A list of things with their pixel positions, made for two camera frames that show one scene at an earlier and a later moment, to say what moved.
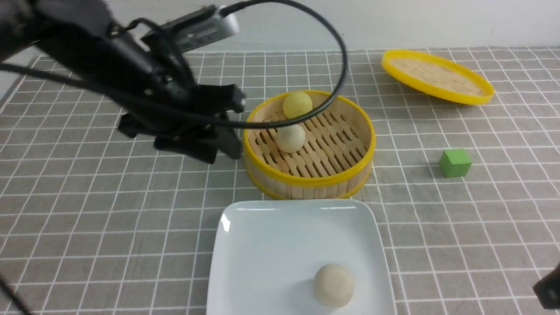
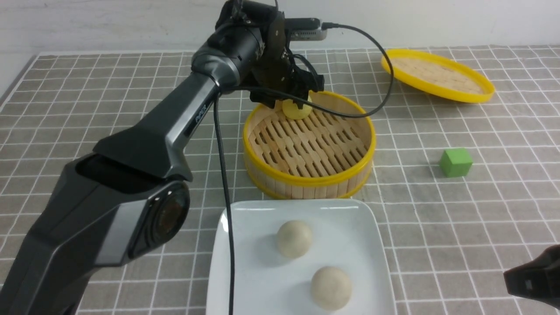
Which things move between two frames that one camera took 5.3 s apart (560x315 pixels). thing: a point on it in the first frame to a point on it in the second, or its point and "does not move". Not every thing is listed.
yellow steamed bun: (296, 103) does not move
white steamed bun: (290, 139) to (294, 239)
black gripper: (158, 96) to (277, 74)
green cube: (455, 162) does not move
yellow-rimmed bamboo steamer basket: (335, 161) does not move
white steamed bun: (333, 285) does not move
